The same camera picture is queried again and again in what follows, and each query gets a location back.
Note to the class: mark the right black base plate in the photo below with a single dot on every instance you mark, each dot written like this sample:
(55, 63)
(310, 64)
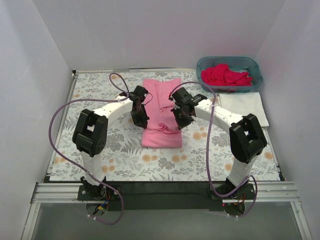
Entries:
(246, 192)

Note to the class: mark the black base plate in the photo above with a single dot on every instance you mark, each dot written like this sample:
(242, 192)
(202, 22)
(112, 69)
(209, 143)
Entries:
(112, 192)
(246, 192)

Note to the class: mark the red t shirt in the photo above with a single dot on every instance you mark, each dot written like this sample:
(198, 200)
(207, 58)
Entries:
(221, 75)

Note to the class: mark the teal plastic basket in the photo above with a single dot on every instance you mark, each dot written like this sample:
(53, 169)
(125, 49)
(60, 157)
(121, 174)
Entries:
(236, 64)

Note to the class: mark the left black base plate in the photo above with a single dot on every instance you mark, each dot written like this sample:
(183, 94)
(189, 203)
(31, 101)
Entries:
(112, 192)

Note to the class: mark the floral table cloth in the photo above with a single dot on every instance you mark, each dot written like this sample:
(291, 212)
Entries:
(205, 152)

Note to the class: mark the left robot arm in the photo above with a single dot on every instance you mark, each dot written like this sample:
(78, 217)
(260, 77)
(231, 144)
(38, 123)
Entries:
(90, 134)

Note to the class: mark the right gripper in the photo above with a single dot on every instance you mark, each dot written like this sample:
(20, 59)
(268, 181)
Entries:
(182, 115)

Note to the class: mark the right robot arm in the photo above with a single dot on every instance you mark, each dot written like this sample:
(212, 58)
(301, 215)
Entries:
(246, 136)

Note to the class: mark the folded white t shirt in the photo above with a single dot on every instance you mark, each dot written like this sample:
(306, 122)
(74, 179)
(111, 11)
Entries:
(244, 104)

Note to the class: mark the aluminium frame rail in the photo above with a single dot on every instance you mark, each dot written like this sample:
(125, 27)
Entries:
(166, 211)

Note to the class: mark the pink t shirt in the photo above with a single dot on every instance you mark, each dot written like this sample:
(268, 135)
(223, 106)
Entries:
(162, 130)

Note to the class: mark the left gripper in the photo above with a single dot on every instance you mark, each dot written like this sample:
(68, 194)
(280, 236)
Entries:
(137, 113)

